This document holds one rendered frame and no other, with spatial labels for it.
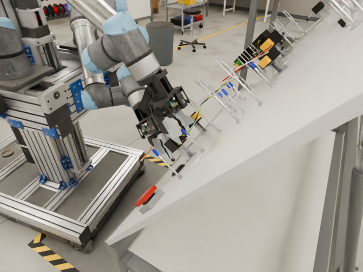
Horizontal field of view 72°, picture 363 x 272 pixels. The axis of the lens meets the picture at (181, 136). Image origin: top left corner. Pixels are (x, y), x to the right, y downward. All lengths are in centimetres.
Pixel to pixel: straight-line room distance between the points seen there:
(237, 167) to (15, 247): 193
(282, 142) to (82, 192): 176
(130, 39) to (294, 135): 44
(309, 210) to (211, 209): 38
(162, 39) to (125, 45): 363
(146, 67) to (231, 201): 65
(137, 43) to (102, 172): 154
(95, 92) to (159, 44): 333
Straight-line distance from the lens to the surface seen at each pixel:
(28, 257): 206
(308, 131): 29
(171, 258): 91
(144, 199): 62
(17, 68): 129
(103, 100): 99
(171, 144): 76
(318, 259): 101
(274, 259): 96
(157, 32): 421
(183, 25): 610
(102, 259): 187
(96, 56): 69
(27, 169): 234
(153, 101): 66
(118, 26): 62
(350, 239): 62
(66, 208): 192
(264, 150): 32
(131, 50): 62
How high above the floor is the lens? 161
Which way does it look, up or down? 37 degrees down
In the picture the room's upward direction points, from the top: straight up
